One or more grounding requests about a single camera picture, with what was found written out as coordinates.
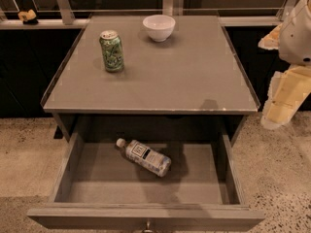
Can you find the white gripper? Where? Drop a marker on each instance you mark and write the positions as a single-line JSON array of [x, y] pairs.
[[296, 38]]

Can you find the white ceramic bowl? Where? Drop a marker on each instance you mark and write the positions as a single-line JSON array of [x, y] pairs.
[[159, 27]]

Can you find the small yellow black object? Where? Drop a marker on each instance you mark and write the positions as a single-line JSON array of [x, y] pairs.
[[28, 17]]

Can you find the metal glass railing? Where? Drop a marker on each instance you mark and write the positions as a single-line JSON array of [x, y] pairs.
[[75, 13]]

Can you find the metal drawer knob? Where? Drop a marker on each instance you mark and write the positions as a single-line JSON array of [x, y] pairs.
[[148, 228]]

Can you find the blue plastic tea bottle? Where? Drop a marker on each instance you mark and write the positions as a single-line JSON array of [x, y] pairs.
[[145, 156]]

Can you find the green soda can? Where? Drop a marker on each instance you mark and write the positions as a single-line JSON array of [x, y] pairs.
[[112, 53]]

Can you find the grey cabinet with counter top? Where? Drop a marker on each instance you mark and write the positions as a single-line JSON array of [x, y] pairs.
[[193, 72]]

